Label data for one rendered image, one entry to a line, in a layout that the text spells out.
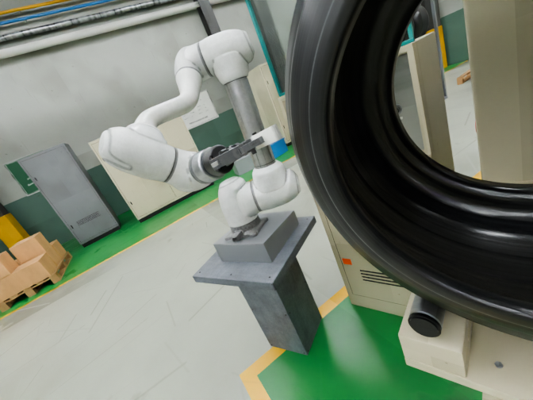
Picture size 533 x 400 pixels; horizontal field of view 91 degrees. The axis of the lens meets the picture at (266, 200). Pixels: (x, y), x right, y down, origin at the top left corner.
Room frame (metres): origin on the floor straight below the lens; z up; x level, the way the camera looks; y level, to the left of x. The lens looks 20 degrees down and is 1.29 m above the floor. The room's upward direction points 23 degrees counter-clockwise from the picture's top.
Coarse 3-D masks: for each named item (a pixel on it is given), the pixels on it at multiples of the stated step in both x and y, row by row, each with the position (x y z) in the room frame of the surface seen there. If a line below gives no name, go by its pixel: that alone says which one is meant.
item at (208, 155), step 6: (210, 150) 0.66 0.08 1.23; (216, 150) 0.66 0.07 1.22; (204, 156) 0.67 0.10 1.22; (210, 156) 0.66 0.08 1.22; (216, 156) 0.66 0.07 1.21; (204, 162) 0.66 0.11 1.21; (210, 168) 0.65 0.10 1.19; (222, 168) 0.65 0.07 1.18; (228, 168) 0.66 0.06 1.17; (216, 174) 0.66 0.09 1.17; (222, 174) 0.66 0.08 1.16
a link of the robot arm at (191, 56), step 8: (184, 48) 1.21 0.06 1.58; (192, 48) 1.16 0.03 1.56; (176, 56) 1.20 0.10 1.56; (184, 56) 1.16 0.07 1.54; (192, 56) 1.14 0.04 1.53; (200, 56) 1.14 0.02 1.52; (176, 64) 1.16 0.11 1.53; (184, 64) 1.13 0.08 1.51; (192, 64) 1.14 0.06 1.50; (200, 64) 1.14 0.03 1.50; (176, 72) 1.13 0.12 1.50; (200, 72) 1.14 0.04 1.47; (208, 72) 1.16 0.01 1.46
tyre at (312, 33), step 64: (320, 0) 0.29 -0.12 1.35; (384, 0) 0.48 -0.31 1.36; (320, 64) 0.30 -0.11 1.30; (384, 64) 0.50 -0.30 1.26; (320, 128) 0.31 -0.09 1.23; (384, 128) 0.52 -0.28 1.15; (320, 192) 0.34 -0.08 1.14; (384, 192) 0.48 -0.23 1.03; (448, 192) 0.45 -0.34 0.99; (512, 192) 0.39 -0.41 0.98; (384, 256) 0.29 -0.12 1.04; (448, 256) 0.35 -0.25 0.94; (512, 256) 0.32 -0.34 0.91; (512, 320) 0.20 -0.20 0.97
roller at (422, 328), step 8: (416, 296) 0.32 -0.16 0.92; (416, 304) 0.31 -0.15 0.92; (424, 304) 0.30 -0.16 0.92; (432, 304) 0.29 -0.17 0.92; (416, 312) 0.29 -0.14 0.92; (424, 312) 0.29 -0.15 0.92; (432, 312) 0.28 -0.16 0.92; (440, 312) 0.28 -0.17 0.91; (408, 320) 0.30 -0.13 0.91; (416, 320) 0.29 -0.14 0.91; (424, 320) 0.28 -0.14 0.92; (432, 320) 0.27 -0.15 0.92; (440, 320) 0.27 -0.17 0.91; (416, 328) 0.29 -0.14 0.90; (424, 328) 0.28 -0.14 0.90; (432, 328) 0.27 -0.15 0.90; (440, 328) 0.27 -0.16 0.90; (424, 336) 0.28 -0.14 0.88; (432, 336) 0.27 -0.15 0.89
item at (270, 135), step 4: (268, 128) 0.52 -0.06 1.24; (272, 128) 0.52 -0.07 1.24; (260, 132) 0.54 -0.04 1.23; (264, 132) 0.53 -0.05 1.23; (268, 132) 0.53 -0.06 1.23; (272, 132) 0.52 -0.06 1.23; (276, 132) 0.52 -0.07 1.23; (252, 136) 0.56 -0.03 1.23; (256, 136) 0.55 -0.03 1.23; (260, 136) 0.54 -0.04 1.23; (264, 136) 0.54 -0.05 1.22; (268, 136) 0.53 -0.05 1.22; (272, 136) 0.52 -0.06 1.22; (276, 136) 0.51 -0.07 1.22; (264, 140) 0.54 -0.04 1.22; (268, 140) 0.53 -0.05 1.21; (272, 140) 0.53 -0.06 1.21; (276, 140) 0.52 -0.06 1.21; (260, 144) 0.55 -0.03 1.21; (264, 144) 0.54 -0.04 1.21; (256, 148) 0.56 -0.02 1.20
